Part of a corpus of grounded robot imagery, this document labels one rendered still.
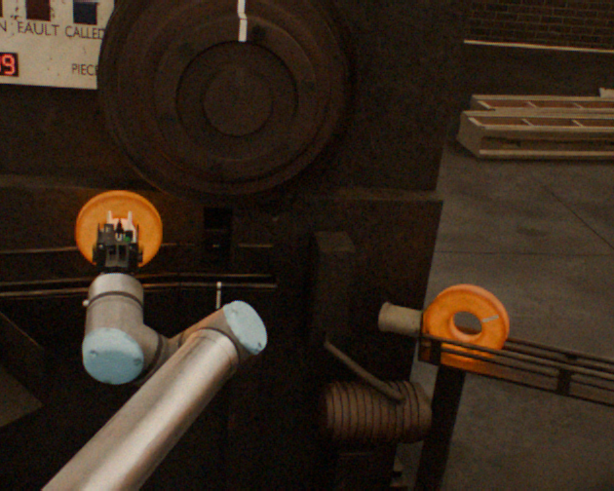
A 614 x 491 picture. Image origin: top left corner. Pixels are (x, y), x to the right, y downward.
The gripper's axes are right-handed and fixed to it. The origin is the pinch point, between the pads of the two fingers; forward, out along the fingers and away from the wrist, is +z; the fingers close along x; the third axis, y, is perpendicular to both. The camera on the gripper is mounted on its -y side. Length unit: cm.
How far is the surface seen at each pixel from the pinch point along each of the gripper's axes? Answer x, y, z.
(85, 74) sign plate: 6.9, 20.0, 18.8
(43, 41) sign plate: 14.2, 25.2, 20.3
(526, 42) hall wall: -363, -244, 565
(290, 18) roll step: -27.7, 40.8, 7.4
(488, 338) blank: -71, -9, -21
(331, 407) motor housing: -43, -28, -22
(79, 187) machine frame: 7.9, 0.1, 9.9
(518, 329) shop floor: -142, -108, 72
